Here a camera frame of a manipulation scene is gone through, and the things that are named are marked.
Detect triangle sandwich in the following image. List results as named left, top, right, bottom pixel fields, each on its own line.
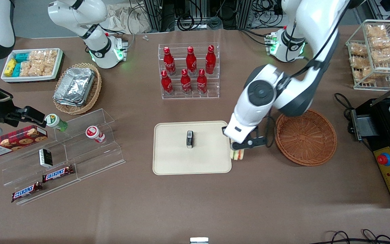
left=231, top=148, right=246, bottom=161

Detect round brown wicker basket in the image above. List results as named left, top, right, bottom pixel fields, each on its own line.
left=275, top=109, right=338, bottom=167

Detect beige plastic tray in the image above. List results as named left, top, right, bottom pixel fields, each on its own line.
left=152, top=121, right=232, bottom=176

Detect oval wicker basket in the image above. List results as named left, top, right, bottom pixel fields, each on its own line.
left=52, top=62, right=103, bottom=115

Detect green cap small bottle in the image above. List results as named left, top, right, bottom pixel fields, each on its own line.
left=45, top=114, right=69, bottom=132

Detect red cookie box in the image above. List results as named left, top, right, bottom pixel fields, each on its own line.
left=0, top=125, right=48, bottom=159

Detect yellow snack packet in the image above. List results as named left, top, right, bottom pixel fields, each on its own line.
left=4, top=58, right=17, bottom=77

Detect small black white box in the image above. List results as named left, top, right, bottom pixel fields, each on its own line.
left=39, top=148, right=53, bottom=168

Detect rice cracker snack bag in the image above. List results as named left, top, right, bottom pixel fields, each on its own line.
left=43, top=49, right=59, bottom=76
left=28, top=50, right=45, bottom=63
left=20, top=61, right=44, bottom=77

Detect stacked aluminium foil trays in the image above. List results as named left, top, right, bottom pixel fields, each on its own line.
left=53, top=67, right=96, bottom=107

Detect clear acrylic bottle rack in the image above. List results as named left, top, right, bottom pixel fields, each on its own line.
left=157, top=42, right=220, bottom=100

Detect white rectangular snack bin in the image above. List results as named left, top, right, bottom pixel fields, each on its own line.
left=1, top=48, right=64, bottom=83

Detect red cola bottle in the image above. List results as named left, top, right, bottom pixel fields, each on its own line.
left=196, top=68, right=208, bottom=95
left=185, top=46, right=197, bottom=76
left=205, top=45, right=216, bottom=75
left=163, top=46, right=176, bottom=76
left=180, top=68, right=193, bottom=95
left=160, top=70, right=174, bottom=96

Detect snickers chocolate bar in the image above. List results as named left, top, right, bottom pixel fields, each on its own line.
left=42, top=165, right=75, bottom=183
left=11, top=182, right=43, bottom=203

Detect red cap small bottle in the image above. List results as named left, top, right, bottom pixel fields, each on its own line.
left=85, top=125, right=106, bottom=144

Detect clear acrylic stepped shelf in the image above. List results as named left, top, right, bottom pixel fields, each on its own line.
left=0, top=108, right=126, bottom=206

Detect fried snack bag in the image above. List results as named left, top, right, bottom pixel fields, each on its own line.
left=365, top=23, right=389, bottom=38
left=352, top=66, right=373, bottom=84
left=371, top=47, right=390, bottom=65
left=350, top=42, right=368, bottom=57
left=369, top=35, right=390, bottom=50
left=349, top=56, right=368, bottom=68

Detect crumpled white cloth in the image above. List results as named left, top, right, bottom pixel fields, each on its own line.
left=104, top=3, right=152, bottom=35

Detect black sealing machine yellow panel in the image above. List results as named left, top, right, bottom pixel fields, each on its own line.
left=350, top=96, right=390, bottom=209

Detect black machine power cable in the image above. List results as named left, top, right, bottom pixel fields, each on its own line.
left=334, top=93, right=355, bottom=118

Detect aluminium frame with cables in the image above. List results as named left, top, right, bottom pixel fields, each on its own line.
left=127, top=0, right=285, bottom=33

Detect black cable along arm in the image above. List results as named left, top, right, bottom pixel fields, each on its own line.
left=276, top=0, right=351, bottom=88

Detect black loose floor cable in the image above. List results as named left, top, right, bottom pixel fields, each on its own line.
left=317, top=229, right=390, bottom=244

